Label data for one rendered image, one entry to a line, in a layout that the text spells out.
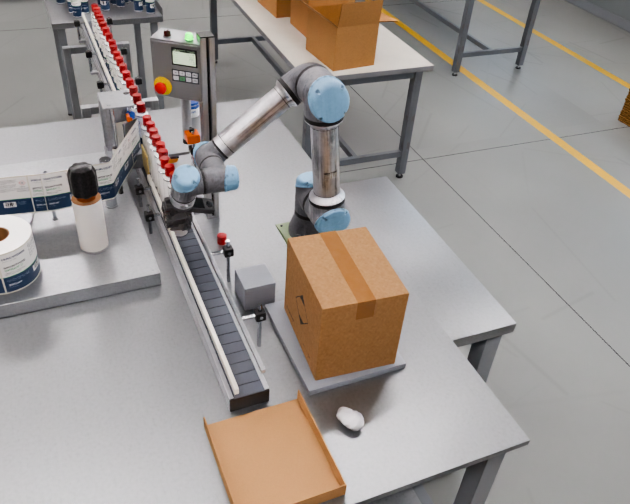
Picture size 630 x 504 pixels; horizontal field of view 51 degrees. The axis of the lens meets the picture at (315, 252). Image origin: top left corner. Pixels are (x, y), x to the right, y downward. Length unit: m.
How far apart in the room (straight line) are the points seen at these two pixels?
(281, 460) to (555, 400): 1.73
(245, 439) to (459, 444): 0.55
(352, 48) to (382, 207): 1.43
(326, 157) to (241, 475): 0.93
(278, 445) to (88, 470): 0.46
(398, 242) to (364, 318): 0.70
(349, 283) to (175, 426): 0.57
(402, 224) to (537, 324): 1.24
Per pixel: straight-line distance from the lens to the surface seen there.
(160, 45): 2.15
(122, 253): 2.20
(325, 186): 2.04
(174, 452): 1.72
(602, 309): 3.72
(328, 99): 1.87
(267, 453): 1.70
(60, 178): 2.31
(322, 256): 1.78
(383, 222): 2.45
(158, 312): 2.05
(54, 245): 2.28
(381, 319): 1.74
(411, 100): 4.07
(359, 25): 3.73
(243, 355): 1.84
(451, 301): 2.16
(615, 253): 4.16
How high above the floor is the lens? 2.23
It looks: 38 degrees down
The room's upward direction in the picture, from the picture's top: 5 degrees clockwise
